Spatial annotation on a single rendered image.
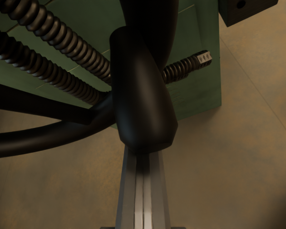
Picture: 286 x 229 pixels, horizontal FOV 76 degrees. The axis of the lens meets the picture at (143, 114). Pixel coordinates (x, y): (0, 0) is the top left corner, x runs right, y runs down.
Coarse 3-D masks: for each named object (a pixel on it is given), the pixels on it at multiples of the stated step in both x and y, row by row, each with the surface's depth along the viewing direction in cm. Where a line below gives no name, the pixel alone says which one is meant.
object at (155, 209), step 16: (144, 160) 8; (160, 160) 8; (144, 176) 7; (160, 176) 7; (144, 192) 7; (160, 192) 7; (144, 208) 6; (160, 208) 6; (144, 224) 6; (160, 224) 6
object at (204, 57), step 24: (0, 0) 12; (24, 0) 13; (24, 24) 14; (48, 24) 15; (0, 48) 16; (24, 48) 17; (72, 48) 17; (48, 72) 19; (96, 72) 20; (168, 72) 27; (96, 96) 26
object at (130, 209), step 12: (132, 156) 8; (132, 168) 8; (132, 180) 7; (120, 192) 7; (132, 192) 7; (120, 204) 6; (132, 204) 6; (120, 216) 6; (132, 216) 6; (108, 228) 6; (120, 228) 6; (132, 228) 6
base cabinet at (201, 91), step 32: (64, 0) 25; (96, 0) 26; (192, 0) 30; (32, 32) 28; (96, 32) 31; (192, 32) 36; (0, 64) 32; (64, 64) 36; (64, 96) 46; (192, 96) 64
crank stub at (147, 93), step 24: (120, 48) 8; (144, 48) 8; (120, 72) 7; (144, 72) 7; (120, 96) 7; (144, 96) 7; (168, 96) 7; (120, 120) 7; (144, 120) 6; (168, 120) 7; (144, 144) 6; (168, 144) 7
